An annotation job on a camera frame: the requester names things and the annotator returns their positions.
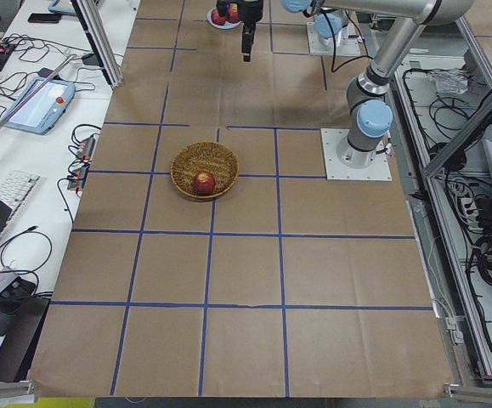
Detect usb hub orange connectors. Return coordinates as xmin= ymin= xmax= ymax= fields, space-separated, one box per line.
xmin=76 ymin=136 xmax=96 ymax=161

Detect aluminium frame post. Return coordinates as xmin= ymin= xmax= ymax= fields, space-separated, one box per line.
xmin=71 ymin=0 xmax=123 ymax=88

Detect white power strip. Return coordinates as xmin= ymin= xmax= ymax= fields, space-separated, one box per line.
xmin=454 ymin=189 xmax=481 ymax=233

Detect long metal rod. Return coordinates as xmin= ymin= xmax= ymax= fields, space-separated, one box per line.
xmin=0 ymin=54 xmax=76 ymax=129

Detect dark red apple in basket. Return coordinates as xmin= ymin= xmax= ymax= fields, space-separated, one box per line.
xmin=193 ymin=170 xmax=216 ymax=196

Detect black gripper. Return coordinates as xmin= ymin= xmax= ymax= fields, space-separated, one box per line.
xmin=235 ymin=0 xmax=263 ymax=62

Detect red apple on plate left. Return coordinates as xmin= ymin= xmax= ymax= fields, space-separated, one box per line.
xmin=210 ymin=9 xmax=227 ymax=26

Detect teach pendant tablet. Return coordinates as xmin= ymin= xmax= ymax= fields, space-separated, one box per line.
xmin=6 ymin=79 xmax=76 ymax=134

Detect black box on desk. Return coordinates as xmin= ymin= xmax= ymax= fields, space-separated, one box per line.
xmin=0 ymin=297 xmax=50 ymax=383

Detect red apple on plate right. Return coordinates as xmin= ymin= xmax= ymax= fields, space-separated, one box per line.
xmin=226 ymin=3 xmax=240 ymax=24

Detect woven wicker basket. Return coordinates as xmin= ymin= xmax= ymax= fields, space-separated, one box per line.
xmin=170 ymin=141 xmax=239 ymax=201

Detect black smartphone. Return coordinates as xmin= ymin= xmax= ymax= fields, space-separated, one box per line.
xmin=27 ymin=13 xmax=62 ymax=24

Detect red apple on plate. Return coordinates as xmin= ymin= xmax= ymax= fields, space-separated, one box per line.
xmin=210 ymin=9 xmax=227 ymax=26
xmin=226 ymin=3 xmax=240 ymax=24

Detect white keyboard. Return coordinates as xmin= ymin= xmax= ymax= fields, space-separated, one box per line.
xmin=0 ymin=170 xmax=40 ymax=216

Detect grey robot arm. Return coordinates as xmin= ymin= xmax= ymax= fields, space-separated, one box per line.
xmin=314 ymin=9 xmax=351 ymax=46
xmin=328 ymin=0 xmax=473 ymax=169

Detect light blue plate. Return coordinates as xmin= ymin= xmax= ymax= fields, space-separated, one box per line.
xmin=206 ymin=8 xmax=241 ymax=30

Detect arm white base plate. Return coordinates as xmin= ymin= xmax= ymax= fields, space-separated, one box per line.
xmin=320 ymin=128 xmax=393 ymax=182
xmin=306 ymin=22 xmax=361 ymax=57

